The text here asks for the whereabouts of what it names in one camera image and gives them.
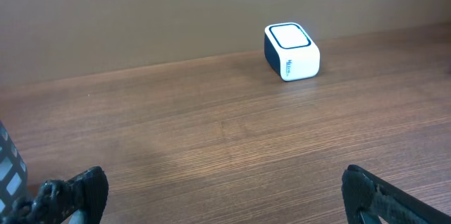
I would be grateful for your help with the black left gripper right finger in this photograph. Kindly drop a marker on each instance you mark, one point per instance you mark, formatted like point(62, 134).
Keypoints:
point(369, 199)

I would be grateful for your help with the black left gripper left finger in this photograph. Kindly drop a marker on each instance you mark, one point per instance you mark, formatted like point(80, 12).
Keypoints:
point(81, 199)

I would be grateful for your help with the white barcode scanner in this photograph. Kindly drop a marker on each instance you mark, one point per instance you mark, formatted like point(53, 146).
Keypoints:
point(291, 52)

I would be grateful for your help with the grey black plastic basket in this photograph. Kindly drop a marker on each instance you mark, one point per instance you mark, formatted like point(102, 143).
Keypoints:
point(13, 173)

